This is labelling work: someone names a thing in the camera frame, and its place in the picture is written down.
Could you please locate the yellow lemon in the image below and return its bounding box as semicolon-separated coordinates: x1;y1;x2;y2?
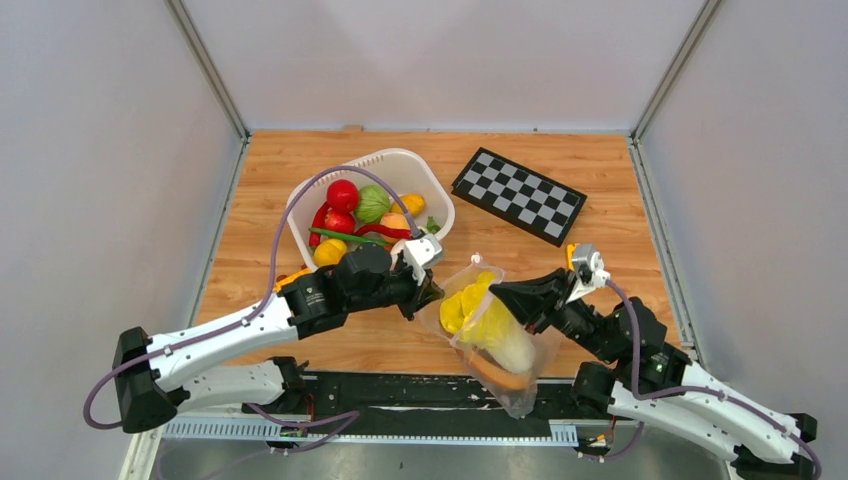
312;238;348;267

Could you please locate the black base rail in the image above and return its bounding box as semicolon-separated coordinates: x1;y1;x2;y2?
161;372;645;461

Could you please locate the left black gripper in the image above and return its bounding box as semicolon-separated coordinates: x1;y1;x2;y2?
348;252;445;320

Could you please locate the white plastic basket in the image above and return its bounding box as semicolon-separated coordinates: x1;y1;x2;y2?
287;148;456;269

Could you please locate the yellow toy car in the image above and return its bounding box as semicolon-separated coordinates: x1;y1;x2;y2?
272;268;312;292

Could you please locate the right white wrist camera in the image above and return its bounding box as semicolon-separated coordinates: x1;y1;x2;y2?
568;243;611;303

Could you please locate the yellow peach fruit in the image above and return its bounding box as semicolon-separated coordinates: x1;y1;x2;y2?
379;212;411;232

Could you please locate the black white checkerboard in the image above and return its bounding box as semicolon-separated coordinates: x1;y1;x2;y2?
451;147;587;247

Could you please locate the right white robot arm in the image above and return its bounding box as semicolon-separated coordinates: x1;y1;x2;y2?
489;269;823;479

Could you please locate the carrot with green stem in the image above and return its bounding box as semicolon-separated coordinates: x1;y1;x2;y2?
309;227;390;247

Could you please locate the yellow plastic triangle piece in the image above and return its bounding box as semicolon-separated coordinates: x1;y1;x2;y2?
565;243;580;271

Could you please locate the red chili pepper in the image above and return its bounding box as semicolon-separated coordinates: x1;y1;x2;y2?
355;224;411;243
308;202;330;248

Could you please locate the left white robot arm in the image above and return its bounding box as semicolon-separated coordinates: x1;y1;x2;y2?
113;235;444;433

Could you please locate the yellow napa cabbage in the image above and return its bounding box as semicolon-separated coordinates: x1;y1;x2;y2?
439;270;535;374

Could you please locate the green round cabbage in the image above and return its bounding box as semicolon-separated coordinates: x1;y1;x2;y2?
354;185;392;224

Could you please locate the clear zip top bag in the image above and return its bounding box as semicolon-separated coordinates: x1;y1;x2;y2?
416;254;562;419

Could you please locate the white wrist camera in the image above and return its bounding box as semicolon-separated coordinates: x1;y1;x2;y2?
568;243;611;303
402;233;444;286

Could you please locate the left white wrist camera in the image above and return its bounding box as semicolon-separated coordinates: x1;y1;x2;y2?
402;233;444;286

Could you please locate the red chili pepper left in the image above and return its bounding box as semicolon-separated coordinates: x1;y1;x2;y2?
308;202;330;248

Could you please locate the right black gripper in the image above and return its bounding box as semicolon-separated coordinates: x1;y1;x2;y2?
486;269;617;365

